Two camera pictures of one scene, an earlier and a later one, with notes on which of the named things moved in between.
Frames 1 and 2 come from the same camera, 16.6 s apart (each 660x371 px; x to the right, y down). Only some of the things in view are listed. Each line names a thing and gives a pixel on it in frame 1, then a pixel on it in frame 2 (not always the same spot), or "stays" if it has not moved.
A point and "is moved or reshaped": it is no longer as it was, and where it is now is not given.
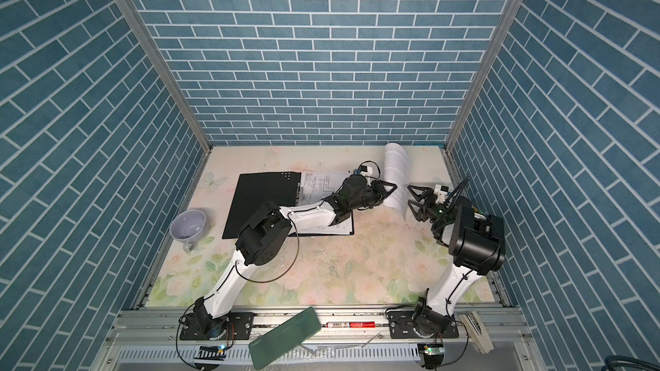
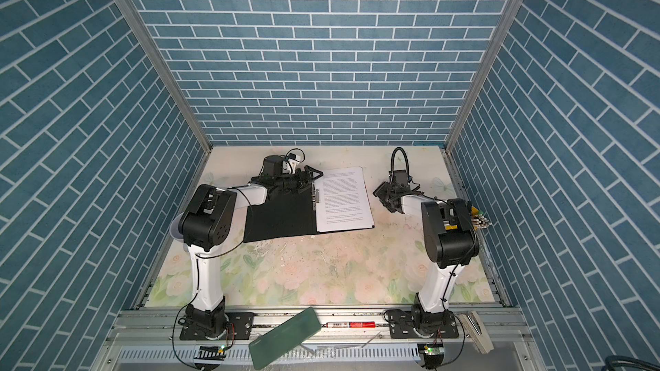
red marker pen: (351, 325) stays
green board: (284, 337) stays
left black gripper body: (371, 195) to (290, 181)
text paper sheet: (397, 175) is moved or reshaped
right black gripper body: (434, 213) to (385, 194)
